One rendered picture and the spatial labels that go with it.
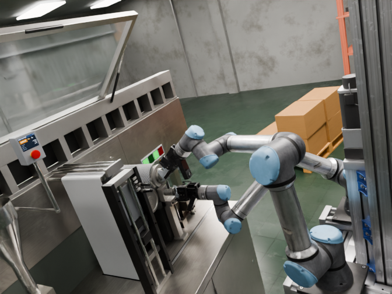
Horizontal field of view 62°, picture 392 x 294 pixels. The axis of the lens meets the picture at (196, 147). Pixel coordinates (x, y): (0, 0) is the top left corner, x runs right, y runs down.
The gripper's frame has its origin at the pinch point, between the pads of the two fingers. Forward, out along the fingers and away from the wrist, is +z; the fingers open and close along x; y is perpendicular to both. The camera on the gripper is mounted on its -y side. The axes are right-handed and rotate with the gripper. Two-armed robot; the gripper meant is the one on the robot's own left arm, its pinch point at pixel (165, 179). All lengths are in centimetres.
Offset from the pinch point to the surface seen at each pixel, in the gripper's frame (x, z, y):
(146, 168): 2.0, 1.3, 10.8
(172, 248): 11.4, 21.2, -25.4
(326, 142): -284, 41, -106
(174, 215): 3.3, 11.6, -15.1
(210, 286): 22, 11, -48
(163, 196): 5.1, 5.0, -4.8
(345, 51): -507, -19, -62
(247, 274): -15, 28, -70
